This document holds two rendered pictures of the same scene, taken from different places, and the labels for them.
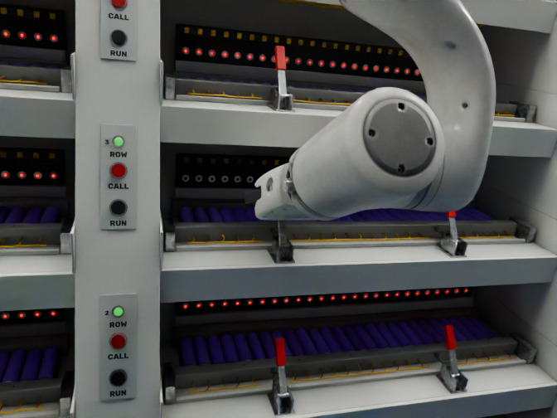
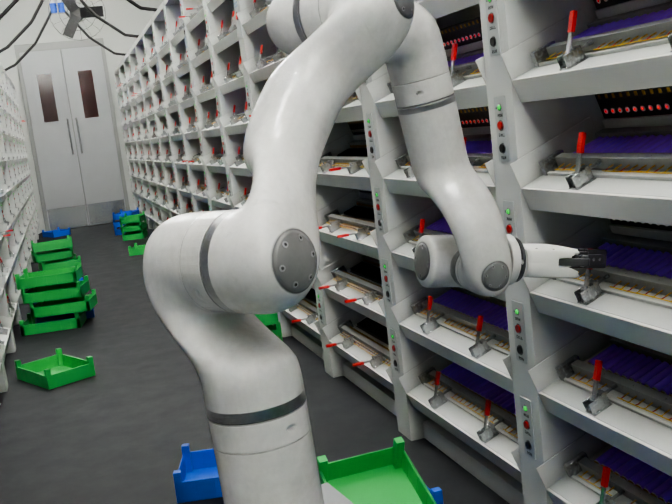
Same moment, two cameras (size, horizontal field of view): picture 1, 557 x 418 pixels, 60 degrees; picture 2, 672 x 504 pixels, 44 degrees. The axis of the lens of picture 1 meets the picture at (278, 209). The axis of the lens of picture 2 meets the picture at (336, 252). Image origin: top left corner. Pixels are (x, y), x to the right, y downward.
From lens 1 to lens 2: 145 cm
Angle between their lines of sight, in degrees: 89
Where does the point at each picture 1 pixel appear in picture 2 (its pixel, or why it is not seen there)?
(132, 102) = (511, 187)
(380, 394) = (653, 435)
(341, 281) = (613, 328)
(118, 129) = (507, 204)
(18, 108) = not seen: hidden behind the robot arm
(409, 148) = (422, 266)
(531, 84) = not seen: outside the picture
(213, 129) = (545, 202)
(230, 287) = (560, 312)
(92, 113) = (500, 194)
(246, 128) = (557, 202)
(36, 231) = not seen: hidden behind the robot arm
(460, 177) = (463, 280)
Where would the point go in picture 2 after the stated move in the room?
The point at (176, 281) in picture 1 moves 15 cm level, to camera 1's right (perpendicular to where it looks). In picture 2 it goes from (538, 301) to (561, 319)
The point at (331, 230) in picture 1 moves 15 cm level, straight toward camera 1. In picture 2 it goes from (643, 284) to (549, 293)
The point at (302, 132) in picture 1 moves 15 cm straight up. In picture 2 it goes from (583, 205) to (576, 114)
